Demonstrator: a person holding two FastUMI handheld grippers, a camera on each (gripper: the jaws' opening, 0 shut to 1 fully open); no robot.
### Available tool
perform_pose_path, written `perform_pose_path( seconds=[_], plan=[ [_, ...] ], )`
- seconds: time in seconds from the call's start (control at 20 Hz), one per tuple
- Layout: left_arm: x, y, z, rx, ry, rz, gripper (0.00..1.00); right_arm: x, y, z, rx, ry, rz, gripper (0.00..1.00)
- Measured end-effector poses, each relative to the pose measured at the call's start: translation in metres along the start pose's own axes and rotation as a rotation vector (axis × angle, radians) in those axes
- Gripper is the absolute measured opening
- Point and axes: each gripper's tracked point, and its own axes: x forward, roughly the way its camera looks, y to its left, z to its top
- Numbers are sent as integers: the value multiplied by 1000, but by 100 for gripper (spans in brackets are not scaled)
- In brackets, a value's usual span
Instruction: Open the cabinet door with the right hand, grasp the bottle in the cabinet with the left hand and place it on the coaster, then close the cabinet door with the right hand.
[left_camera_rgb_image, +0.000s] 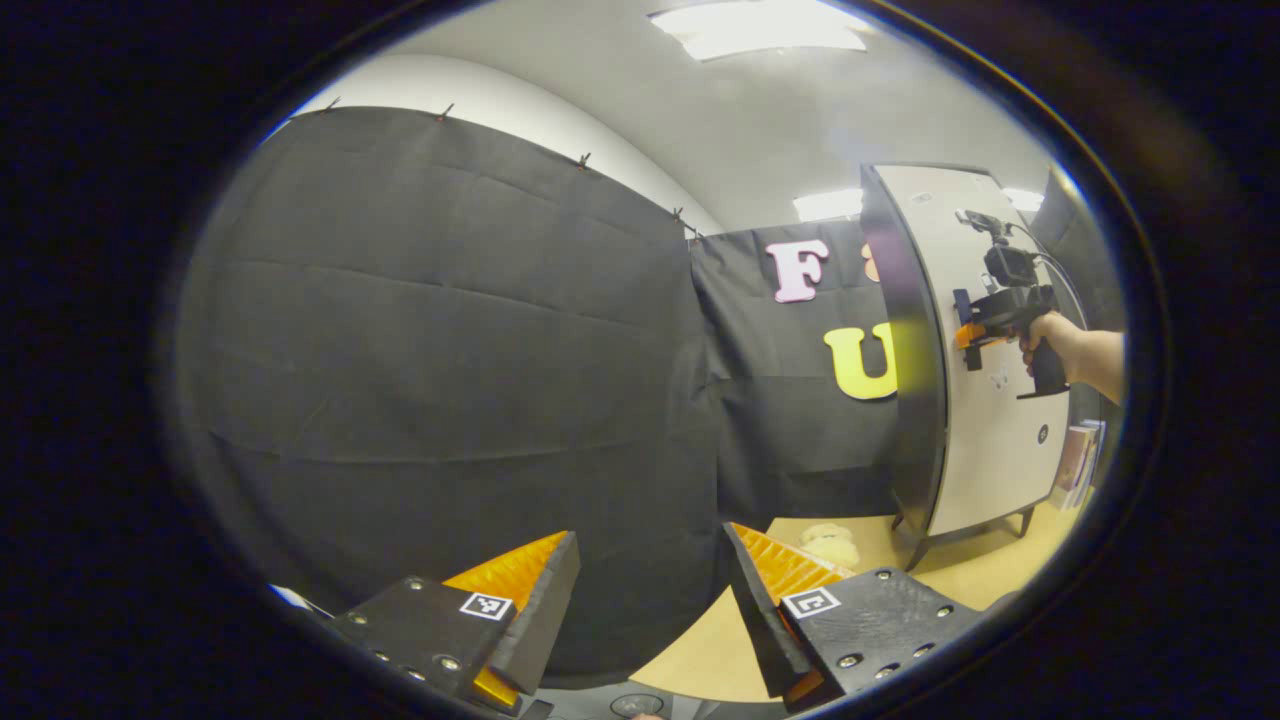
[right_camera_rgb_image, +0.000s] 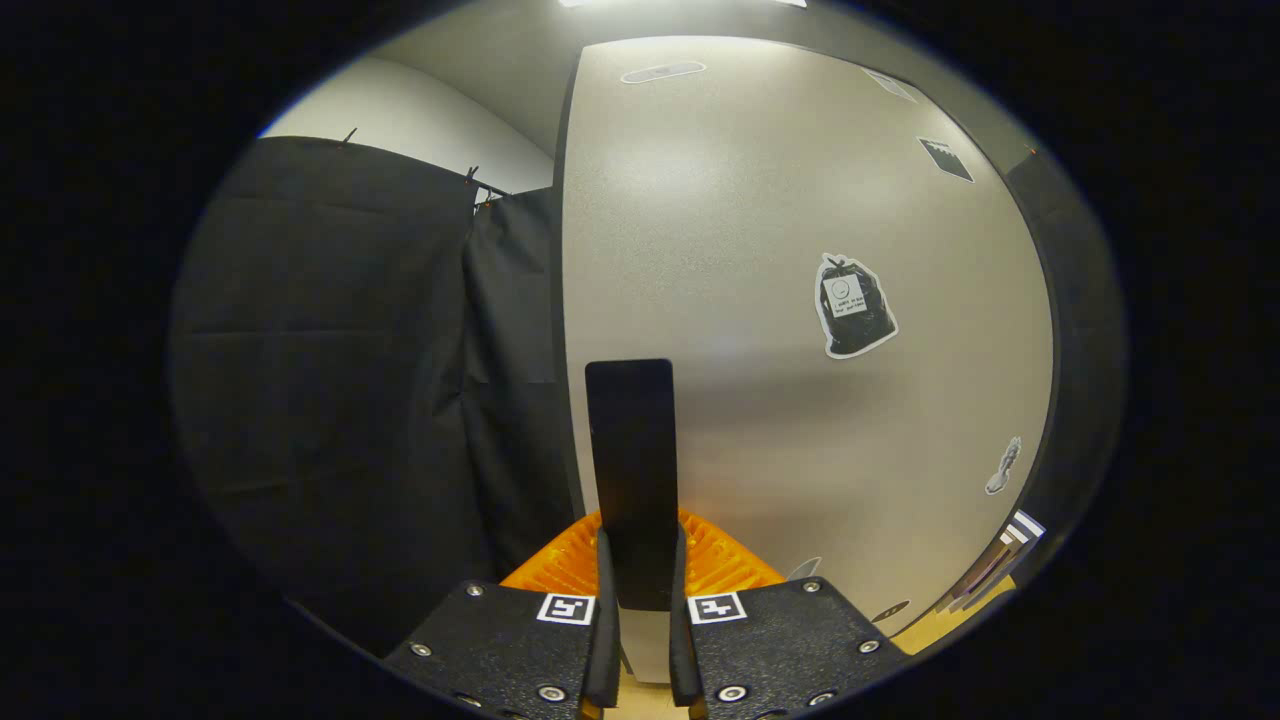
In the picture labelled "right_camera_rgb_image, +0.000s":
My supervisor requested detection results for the black backdrop cloth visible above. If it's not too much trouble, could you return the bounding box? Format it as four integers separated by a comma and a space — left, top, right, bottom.
170, 135, 1131, 656

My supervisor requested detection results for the pale pink book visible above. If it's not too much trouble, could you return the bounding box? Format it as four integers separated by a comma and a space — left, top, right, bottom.
940, 540, 1016, 613

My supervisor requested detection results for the tan spine book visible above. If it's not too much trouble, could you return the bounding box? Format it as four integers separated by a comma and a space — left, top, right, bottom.
965, 525, 1031, 596

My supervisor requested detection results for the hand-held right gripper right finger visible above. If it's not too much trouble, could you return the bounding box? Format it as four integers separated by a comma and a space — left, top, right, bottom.
668, 510, 911, 720

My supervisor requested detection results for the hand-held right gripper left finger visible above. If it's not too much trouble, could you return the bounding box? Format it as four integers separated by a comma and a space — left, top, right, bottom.
383, 510, 623, 720

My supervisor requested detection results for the white cabinet door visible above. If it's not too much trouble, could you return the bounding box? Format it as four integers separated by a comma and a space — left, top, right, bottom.
553, 37, 1056, 686

